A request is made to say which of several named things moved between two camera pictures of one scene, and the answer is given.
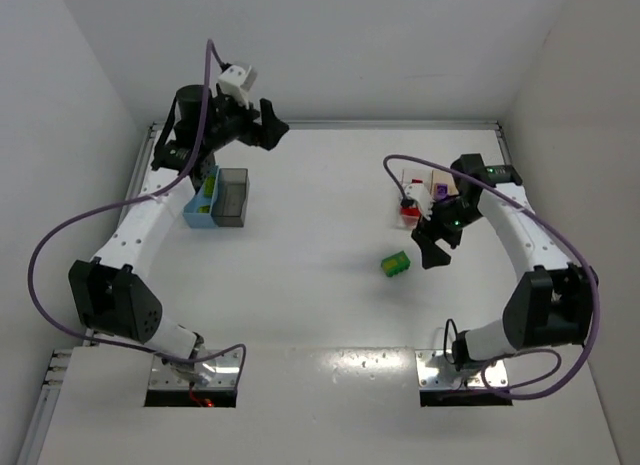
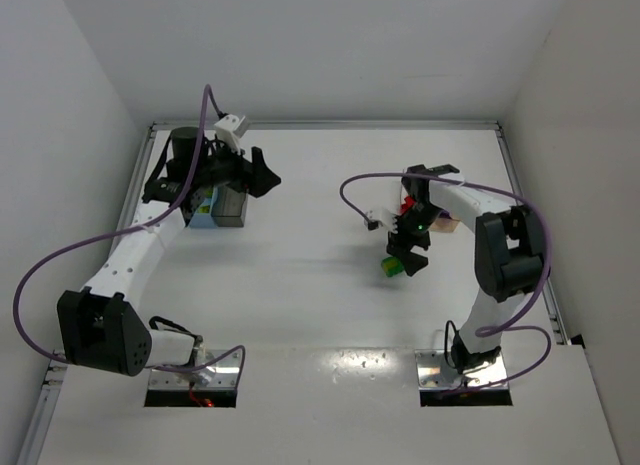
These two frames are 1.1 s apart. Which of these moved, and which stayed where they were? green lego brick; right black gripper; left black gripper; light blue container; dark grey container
Moved: left black gripper; right black gripper
Stayed: dark grey container; light blue container; green lego brick
